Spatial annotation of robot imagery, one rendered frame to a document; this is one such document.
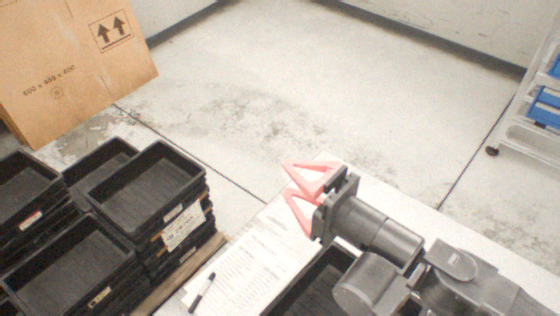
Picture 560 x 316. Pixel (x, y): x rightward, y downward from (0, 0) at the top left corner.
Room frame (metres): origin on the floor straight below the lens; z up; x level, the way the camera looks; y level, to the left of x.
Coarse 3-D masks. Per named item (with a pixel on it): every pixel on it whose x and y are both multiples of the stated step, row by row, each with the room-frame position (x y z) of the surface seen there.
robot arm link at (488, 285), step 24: (480, 264) 0.25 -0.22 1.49; (432, 288) 0.23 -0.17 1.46; (456, 288) 0.22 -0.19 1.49; (480, 288) 0.22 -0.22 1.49; (504, 288) 0.22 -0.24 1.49; (456, 312) 0.21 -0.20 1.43; (480, 312) 0.20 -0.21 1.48; (504, 312) 0.19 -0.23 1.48; (528, 312) 0.19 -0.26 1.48; (552, 312) 0.20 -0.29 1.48
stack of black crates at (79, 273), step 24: (96, 216) 1.03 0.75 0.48; (72, 240) 0.95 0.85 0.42; (96, 240) 0.98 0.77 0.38; (120, 240) 0.92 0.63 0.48; (24, 264) 0.81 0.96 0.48; (48, 264) 0.86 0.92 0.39; (72, 264) 0.87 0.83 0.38; (96, 264) 0.87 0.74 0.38; (120, 264) 0.81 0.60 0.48; (24, 288) 0.76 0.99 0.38; (48, 288) 0.77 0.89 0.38; (72, 288) 0.77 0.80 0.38; (96, 288) 0.72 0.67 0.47; (120, 288) 0.78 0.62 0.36; (144, 288) 0.84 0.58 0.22; (24, 312) 0.63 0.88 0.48; (48, 312) 0.67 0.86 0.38; (72, 312) 0.65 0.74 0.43; (96, 312) 0.69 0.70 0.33; (120, 312) 0.75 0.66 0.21
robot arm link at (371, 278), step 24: (360, 264) 0.25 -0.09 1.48; (384, 264) 0.25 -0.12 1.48; (432, 264) 0.25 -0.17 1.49; (456, 264) 0.24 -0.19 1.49; (336, 288) 0.23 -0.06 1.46; (360, 288) 0.22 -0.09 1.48; (384, 288) 0.23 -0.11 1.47; (408, 288) 0.23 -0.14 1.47; (360, 312) 0.21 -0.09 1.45; (384, 312) 0.20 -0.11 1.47
